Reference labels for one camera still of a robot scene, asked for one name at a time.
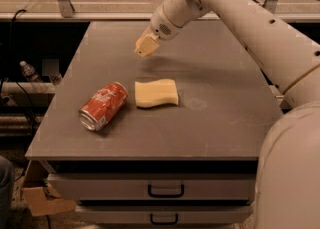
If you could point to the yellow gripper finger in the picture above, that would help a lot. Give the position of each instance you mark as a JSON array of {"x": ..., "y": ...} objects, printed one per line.
[{"x": 148, "y": 45}]

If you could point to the orange fruit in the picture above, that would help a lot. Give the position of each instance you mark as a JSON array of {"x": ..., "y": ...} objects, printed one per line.
[{"x": 138, "y": 41}]

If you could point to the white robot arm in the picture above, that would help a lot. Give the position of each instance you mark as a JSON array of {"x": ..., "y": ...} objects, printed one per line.
[{"x": 287, "y": 188}]

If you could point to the yellow sponge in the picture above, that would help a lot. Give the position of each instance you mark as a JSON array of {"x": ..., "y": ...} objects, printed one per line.
[{"x": 156, "y": 93}]

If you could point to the red soda can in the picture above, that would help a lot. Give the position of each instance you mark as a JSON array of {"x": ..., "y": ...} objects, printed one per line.
[{"x": 102, "y": 106}]

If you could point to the grey drawer cabinet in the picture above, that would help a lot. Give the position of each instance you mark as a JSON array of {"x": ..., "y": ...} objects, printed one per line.
[{"x": 209, "y": 142}]

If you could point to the clear plastic water bottle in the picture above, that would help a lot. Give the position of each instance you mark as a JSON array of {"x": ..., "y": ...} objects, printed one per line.
[{"x": 31, "y": 75}]

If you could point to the brown cardboard box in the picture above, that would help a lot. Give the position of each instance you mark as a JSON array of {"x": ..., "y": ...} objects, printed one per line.
[{"x": 41, "y": 198}]

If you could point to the dark grey bin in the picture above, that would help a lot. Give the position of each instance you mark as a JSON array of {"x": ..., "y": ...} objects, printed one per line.
[{"x": 7, "y": 177}]

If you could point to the upper drawer black handle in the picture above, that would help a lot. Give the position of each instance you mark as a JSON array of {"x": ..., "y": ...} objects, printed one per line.
[{"x": 165, "y": 192}]

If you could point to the drawer black handle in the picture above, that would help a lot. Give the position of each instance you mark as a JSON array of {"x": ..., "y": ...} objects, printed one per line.
[
  {"x": 165, "y": 192},
  {"x": 164, "y": 219}
]

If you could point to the lower drawer black handle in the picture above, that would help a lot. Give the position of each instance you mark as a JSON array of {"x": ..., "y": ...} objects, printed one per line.
[{"x": 164, "y": 219}]

